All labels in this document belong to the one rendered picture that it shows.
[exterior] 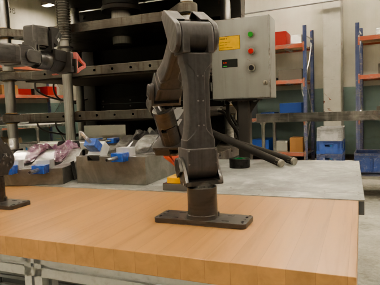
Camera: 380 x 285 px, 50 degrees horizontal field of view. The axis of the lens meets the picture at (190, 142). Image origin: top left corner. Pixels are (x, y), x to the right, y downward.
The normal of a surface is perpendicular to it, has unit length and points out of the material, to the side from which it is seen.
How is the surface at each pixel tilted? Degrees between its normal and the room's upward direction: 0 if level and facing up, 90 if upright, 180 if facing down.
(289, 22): 90
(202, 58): 90
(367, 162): 92
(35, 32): 90
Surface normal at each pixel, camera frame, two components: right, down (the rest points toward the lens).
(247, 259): -0.04, -1.00
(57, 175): -0.07, 0.09
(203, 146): 0.32, 0.07
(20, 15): 0.88, 0.00
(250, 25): -0.37, 0.09
